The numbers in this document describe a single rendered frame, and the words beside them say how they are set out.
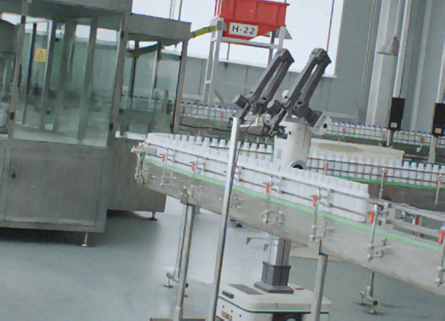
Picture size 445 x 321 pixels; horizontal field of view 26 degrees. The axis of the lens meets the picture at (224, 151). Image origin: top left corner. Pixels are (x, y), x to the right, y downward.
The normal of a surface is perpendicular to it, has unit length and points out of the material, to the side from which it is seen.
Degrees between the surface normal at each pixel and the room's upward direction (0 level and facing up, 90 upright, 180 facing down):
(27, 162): 90
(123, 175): 90
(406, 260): 90
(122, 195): 90
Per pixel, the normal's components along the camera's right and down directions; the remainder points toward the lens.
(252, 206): -0.89, -0.09
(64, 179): 0.44, 0.11
